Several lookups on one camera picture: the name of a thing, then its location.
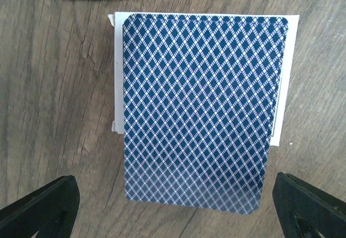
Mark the blue backed card deck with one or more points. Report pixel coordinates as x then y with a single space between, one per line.
199 105

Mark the white card box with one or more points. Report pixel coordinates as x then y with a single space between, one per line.
117 20

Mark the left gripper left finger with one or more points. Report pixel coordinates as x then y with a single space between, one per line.
49 211

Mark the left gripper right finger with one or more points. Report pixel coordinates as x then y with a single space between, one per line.
306 211

